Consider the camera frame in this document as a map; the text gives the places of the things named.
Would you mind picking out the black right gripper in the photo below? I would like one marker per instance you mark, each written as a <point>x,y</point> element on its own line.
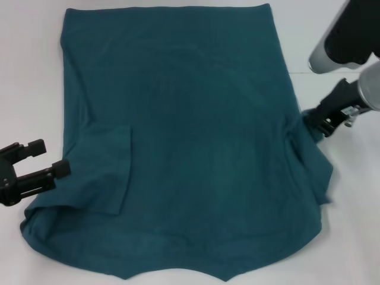
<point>338,101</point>

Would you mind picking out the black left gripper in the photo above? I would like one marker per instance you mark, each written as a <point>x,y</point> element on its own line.
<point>7,184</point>

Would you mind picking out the teal blue shirt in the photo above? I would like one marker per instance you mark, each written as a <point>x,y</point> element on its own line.
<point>184,142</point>

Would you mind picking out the silver cylinder gripper connector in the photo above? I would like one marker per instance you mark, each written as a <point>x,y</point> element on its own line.
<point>351,114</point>

